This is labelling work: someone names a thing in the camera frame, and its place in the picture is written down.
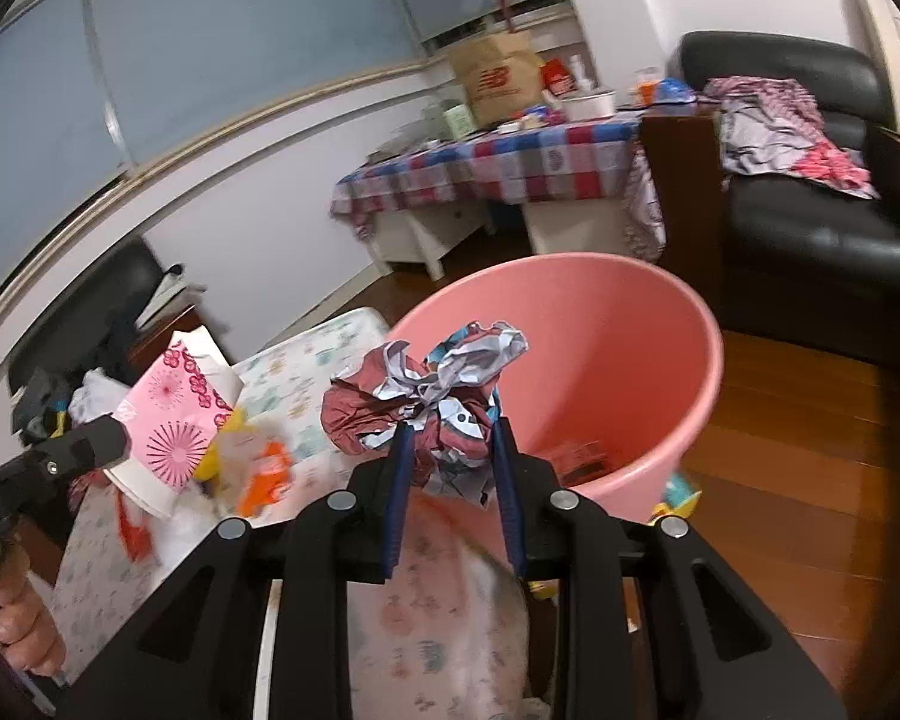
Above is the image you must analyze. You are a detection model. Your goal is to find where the red snack bag clear window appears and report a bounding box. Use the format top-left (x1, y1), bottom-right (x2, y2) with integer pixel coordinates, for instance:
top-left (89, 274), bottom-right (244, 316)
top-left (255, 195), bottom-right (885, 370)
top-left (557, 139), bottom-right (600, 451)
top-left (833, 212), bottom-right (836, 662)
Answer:
top-left (116, 491), bottom-right (155, 563)

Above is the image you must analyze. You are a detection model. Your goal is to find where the grey garment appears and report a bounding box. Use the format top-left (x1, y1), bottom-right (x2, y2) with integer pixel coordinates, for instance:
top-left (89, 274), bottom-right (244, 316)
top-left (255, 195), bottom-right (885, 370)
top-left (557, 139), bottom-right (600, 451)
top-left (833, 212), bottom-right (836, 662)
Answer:
top-left (11, 367), bottom-right (72, 443)

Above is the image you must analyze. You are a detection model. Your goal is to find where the floral tablecloth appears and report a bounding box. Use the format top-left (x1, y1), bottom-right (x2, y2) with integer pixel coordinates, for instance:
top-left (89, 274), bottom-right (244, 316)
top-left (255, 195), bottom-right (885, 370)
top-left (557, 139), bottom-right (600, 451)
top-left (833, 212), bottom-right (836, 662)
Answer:
top-left (49, 307), bottom-right (541, 720)

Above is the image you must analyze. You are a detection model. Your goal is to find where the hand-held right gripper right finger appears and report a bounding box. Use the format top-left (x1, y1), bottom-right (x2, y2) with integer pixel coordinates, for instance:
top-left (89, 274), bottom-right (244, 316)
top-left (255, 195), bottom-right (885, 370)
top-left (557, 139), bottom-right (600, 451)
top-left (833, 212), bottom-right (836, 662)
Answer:
top-left (491, 415), bottom-right (848, 720)

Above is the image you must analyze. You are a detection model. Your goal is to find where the white garment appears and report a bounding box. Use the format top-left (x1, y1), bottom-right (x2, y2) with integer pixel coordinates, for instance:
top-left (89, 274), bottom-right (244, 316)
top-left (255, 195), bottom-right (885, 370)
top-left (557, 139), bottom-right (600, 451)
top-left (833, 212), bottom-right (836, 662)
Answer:
top-left (67, 367), bottom-right (132, 428)

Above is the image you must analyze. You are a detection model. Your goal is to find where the orange crumpled wrapper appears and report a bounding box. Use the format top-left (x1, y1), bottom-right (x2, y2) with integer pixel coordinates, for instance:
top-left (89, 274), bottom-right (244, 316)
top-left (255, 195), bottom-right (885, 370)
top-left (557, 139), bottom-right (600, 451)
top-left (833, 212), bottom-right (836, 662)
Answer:
top-left (236, 439), bottom-right (297, 518)

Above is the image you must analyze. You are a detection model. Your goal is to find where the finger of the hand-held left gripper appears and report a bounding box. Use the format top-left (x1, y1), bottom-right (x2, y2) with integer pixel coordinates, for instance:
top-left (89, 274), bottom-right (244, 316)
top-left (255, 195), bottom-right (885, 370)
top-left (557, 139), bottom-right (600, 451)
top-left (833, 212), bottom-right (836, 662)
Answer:
top-left (15, 416), bottom-right (132, 497)

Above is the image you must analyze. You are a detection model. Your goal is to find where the small yellow foam net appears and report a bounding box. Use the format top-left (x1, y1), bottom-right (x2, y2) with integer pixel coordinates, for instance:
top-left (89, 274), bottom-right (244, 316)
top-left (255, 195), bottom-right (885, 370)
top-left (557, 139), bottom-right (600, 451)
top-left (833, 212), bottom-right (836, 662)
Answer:
top-left (195, 405), bottom-right (256, 496)

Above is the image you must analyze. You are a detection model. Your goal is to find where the black leather armchair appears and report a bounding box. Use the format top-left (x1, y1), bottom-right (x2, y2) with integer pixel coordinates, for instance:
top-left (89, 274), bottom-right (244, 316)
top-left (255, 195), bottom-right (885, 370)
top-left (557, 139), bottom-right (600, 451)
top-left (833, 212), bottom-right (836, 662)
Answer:
top-left (7, 236), bottom-right (188, 406)

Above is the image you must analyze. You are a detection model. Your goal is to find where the wooden cabinet beside checkered table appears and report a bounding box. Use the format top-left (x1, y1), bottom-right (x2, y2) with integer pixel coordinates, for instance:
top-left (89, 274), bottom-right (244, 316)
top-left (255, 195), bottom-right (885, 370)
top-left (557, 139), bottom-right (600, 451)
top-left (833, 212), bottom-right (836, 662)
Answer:
top-left (640, 109), bottom-right (728, 301)

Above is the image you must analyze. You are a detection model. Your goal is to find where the pink plastic bucket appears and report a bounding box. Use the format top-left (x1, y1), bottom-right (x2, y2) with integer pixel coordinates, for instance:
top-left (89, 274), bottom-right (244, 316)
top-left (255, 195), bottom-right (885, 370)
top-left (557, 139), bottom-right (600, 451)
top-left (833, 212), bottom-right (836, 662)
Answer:
top-left (386, 255), bottom-right (725, 527)

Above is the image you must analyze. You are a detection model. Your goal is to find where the clear plastic packaging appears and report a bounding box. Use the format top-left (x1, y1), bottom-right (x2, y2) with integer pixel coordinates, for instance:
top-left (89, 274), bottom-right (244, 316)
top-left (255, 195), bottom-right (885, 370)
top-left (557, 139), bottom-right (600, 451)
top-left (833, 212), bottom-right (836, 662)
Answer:
top-left (379, 124), bottom-right (451, 162)

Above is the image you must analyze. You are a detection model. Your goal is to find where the white bowl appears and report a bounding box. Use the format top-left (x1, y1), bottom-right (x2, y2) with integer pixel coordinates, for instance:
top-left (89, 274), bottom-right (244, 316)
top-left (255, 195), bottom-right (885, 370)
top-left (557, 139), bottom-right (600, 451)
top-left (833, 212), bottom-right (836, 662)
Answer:
top-left (562, 88), bottom-right (617, 122)

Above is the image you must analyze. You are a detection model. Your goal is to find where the person's left hand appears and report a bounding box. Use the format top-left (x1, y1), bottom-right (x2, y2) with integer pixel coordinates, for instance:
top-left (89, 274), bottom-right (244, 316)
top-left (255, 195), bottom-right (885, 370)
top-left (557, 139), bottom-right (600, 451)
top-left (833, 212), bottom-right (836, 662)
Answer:
top-left (0, 538), bottom-right (68, 680)

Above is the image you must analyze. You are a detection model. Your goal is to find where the wooden cabinet beside armchair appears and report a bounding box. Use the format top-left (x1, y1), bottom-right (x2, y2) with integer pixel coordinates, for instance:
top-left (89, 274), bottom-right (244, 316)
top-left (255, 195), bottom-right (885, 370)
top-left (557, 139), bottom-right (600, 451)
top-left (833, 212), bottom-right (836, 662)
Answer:
top-left (127, 300), bottom-right (230, 370)

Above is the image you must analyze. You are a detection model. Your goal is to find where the frosted glass window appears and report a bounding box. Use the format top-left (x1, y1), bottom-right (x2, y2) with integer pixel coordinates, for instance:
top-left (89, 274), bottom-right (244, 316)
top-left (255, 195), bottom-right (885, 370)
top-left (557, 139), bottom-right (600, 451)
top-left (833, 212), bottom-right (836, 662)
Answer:
top-left (0, 0), bottom-right (571, 331)

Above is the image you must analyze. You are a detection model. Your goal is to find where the black leather sofa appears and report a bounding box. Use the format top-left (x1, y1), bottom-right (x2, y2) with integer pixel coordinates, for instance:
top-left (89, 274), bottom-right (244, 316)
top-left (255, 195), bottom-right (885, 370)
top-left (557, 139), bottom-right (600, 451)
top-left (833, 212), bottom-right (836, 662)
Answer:
top-left (675, 30), bottom-right (900, 368)

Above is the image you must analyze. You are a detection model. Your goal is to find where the hanging floral cloth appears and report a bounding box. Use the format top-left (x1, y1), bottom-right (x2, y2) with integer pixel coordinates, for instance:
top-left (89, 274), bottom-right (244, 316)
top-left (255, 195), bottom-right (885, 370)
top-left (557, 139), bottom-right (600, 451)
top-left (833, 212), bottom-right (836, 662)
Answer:
top-left (622, 150), bottom-right (665, 260)

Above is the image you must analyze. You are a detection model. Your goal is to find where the maroon foil wrapper blue print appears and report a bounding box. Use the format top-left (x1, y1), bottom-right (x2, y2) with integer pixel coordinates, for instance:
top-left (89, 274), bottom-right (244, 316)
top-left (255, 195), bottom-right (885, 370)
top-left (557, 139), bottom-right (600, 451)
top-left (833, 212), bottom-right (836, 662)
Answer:
top-left (321, 321), bottom-right (530, 511)

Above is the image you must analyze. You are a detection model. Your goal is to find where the brown paper bag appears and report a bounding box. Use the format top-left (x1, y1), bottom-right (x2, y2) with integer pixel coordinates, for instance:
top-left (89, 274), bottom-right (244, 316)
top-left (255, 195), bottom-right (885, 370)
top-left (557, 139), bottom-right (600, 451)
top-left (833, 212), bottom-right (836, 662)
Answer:
top-left (448, 31), bottom-right (547, 128)

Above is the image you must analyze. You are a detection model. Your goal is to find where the small white box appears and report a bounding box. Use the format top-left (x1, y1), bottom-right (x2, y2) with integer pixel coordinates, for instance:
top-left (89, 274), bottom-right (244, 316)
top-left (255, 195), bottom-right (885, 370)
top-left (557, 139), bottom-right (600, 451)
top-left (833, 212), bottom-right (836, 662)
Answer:
top-left (495, 109), bottom-right (563, 136)

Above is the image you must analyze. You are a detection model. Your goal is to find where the checkered tablecloth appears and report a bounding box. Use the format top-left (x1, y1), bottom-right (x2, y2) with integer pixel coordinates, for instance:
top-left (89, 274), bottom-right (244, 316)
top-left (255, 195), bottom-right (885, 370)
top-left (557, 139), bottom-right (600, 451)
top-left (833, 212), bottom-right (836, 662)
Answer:
top-left (330, 116), bottom-right (646, 241)

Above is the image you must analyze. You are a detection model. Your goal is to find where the pink floral clothes pile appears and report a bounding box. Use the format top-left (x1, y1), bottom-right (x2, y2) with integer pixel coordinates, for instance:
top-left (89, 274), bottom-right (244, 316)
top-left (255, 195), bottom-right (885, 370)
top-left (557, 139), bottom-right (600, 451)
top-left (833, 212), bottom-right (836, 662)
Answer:
top-left (705, 75), bottom-right (882, 200)

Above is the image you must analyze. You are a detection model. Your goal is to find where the white wooden table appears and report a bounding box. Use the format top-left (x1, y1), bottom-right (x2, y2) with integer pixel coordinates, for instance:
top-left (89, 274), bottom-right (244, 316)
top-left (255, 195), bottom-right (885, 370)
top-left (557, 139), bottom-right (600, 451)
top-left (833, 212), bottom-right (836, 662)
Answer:
top-left (367, 199), bottom-right (638, 280)

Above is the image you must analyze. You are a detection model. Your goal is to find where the blue yellow packet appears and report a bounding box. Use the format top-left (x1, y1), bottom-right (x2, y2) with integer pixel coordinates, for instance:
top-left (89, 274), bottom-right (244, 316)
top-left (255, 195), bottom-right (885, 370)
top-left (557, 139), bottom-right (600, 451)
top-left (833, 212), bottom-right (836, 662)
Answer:
top-left (649, 472), bottom-right (702, 526)

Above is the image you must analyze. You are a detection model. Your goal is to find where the red snack packet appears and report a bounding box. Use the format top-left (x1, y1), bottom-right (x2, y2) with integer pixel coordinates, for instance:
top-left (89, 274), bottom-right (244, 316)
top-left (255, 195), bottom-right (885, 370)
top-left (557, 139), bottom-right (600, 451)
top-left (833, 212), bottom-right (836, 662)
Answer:
top-left (540, 60), bottom-right (578, 96)

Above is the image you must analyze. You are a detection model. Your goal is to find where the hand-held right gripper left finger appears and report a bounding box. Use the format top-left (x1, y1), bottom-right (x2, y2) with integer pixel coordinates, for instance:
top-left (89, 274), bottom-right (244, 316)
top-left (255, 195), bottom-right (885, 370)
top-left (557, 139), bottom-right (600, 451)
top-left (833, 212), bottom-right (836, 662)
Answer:
top-left (67, 420), bottom-right (415, 720)

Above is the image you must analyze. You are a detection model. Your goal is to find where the cream bed headboard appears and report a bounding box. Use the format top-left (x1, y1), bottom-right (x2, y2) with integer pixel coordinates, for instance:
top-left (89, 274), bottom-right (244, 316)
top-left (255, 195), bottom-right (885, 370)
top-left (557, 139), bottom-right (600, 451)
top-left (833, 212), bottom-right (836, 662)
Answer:
top-left (851, 0), bottom-right (900, 136)

